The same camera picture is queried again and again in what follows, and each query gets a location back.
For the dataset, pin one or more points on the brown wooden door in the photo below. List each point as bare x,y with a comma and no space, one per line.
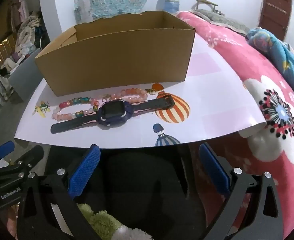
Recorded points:
274,7

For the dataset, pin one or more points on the dark cloth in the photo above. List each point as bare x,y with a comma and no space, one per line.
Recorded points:
142,192

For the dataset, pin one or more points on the pile of clothes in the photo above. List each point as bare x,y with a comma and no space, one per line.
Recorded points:
29,27

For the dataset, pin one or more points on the grey pillow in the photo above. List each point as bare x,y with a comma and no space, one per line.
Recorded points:
219,20

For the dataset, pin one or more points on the grey board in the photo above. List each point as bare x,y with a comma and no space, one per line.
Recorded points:
24,80

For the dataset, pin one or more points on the pink floral blanket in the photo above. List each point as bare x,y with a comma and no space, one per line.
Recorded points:
249,60

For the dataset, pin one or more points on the dark blue smartwatch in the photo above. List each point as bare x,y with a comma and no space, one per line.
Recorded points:
112,111

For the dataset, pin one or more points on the wooden rack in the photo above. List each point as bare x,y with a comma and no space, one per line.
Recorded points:
207,2

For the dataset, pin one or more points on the brown cardboard box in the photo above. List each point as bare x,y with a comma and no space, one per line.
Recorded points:
112,62

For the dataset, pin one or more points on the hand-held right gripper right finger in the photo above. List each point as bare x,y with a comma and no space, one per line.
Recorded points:
214,172

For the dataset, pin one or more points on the blue water jug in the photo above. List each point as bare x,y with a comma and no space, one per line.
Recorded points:
169,1

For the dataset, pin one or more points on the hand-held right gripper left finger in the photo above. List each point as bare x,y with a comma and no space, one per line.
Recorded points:
84,172

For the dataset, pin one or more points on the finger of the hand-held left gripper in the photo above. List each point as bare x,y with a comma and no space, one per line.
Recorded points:
2,150
24,166

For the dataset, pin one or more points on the white printed paper bag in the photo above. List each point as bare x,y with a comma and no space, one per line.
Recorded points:
83,11

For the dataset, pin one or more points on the blue printed blanket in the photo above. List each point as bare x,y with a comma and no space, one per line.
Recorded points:
279,52

